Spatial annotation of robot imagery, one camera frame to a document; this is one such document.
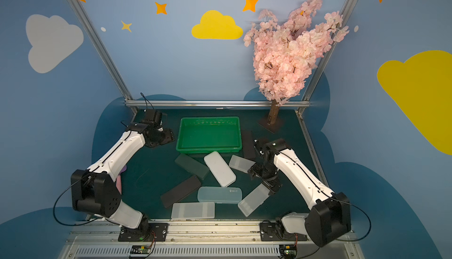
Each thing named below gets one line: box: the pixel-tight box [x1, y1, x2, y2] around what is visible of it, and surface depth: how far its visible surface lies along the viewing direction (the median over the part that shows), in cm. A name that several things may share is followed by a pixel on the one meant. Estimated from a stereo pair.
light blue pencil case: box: [197, 186, 243, 204], surface depth 86 cm
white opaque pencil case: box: [203, 151, 237, 188], surface depth 93 cm
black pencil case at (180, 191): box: [160, 175, 202, 209], surface depth 86 cm
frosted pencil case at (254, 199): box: [237, 183, 271, 218], surface depth 84 cm
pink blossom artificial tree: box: [243, 0, 350, 134], surface depth 73 cm
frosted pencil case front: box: [171, 201, 215, 220], surface depth 80 cm
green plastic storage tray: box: [175, 116, 242, 155], surface depth 113 cm
